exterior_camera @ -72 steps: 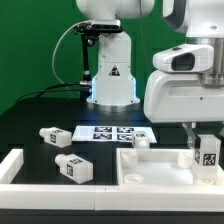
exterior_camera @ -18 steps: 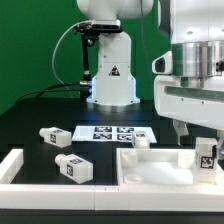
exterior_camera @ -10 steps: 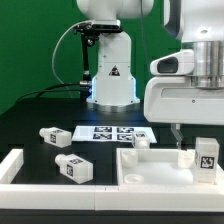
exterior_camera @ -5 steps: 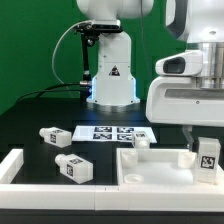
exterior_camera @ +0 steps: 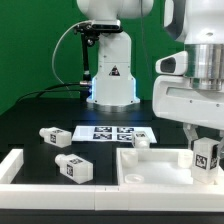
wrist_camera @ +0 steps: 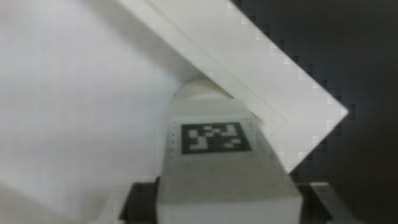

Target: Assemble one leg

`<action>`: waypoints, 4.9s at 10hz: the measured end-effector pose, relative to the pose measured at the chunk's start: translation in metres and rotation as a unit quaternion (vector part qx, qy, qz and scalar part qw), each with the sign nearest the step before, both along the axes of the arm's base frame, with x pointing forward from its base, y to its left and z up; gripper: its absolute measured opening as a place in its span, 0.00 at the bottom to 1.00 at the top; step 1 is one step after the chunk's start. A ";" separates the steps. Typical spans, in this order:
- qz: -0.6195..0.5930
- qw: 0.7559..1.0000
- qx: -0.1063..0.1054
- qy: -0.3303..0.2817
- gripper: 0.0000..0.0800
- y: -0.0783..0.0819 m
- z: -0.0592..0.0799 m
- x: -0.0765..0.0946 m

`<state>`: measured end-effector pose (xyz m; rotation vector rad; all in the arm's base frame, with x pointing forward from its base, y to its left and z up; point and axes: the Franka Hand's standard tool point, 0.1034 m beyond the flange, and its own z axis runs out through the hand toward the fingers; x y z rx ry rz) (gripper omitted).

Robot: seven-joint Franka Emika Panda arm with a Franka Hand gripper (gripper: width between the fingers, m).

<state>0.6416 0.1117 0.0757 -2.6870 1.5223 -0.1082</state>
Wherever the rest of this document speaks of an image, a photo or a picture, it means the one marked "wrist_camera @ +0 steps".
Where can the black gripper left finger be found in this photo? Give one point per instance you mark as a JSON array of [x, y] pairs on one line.
[[131, 206]]

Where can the white square tabletop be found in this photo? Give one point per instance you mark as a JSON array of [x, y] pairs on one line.
[[99, 57]]

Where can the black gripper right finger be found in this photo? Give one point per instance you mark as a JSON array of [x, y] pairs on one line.
[[325, 208]]

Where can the white table leg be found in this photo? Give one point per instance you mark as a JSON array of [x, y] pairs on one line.
[[225, 184]]

